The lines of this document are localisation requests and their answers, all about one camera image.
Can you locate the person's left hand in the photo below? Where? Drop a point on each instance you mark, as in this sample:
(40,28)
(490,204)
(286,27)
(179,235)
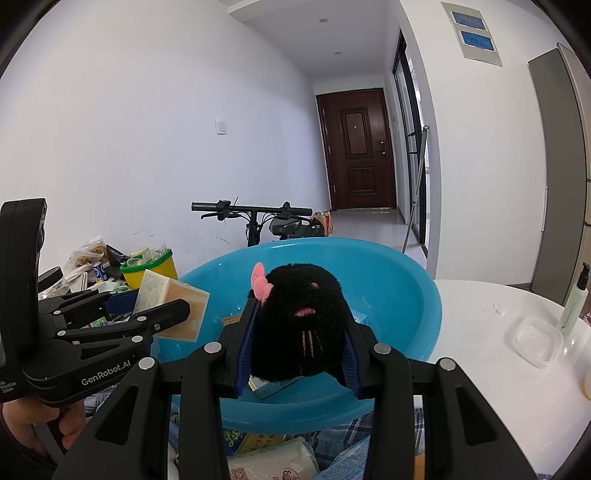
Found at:
(69,429)

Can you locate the light blue pack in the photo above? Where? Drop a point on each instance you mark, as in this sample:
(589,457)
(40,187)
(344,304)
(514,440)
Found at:
(346,461)

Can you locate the white green box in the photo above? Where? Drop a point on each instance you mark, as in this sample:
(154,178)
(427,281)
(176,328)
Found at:
(272,387)

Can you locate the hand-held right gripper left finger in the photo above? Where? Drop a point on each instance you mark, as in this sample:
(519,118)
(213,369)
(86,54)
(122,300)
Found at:
(244,355)

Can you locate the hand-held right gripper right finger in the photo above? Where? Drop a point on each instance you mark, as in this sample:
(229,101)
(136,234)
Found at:
(351,369)

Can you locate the white food packet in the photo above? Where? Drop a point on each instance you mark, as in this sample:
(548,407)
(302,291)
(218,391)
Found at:
(277,464)

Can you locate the black bicycle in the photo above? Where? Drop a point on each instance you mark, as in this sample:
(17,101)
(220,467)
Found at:
(251,226)

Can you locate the clear snack bag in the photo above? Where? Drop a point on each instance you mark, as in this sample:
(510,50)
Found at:
(87,254)

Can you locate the green bottle black pump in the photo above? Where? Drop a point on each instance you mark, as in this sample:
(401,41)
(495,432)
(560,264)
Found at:
(572,304)

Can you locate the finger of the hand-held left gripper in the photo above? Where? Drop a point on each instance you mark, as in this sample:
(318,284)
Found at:
(120,301)
(157,316)

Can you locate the yellow flat box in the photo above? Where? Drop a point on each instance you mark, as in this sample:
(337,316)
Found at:
(256,444)

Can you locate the grey wall panel blue covers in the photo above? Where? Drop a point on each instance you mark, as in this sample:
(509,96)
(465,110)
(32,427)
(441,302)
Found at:
(473,32)

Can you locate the clear plastic container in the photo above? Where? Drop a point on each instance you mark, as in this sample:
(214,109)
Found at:
(538,341)

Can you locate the beige refrigerator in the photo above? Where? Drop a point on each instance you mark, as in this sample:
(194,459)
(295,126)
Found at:
(563,184)

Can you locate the blue plaid cloth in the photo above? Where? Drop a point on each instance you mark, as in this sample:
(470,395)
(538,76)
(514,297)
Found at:
(351,427)

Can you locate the black framed glass door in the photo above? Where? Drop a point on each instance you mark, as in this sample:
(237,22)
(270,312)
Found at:
(406,138)

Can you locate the mop pole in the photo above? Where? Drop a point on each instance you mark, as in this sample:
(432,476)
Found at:
(415,194)

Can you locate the yellow tub green rim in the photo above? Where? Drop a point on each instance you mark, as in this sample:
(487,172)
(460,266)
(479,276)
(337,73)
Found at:
(157,272)

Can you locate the blue white small box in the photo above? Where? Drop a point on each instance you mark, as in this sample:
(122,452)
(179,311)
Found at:
(359,317)

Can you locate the white wall switch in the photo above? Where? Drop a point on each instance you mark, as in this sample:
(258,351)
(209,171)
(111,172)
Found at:
(221,127)

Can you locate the black plush toy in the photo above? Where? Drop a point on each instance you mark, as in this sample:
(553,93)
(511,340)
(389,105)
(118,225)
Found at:
(295,332)

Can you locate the blue white packet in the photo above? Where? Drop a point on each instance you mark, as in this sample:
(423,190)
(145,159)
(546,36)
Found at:
(100,272)

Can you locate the orange paper bag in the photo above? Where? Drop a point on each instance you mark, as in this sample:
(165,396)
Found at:
(324,222)

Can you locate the blue plastic basin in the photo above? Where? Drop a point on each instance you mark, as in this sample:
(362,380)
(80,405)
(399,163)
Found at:
(392,300)

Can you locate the black snack bag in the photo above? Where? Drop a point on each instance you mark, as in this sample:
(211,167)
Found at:
(115,256)

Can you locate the brown entrance door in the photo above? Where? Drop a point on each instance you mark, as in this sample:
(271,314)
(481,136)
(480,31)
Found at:
(360,147)

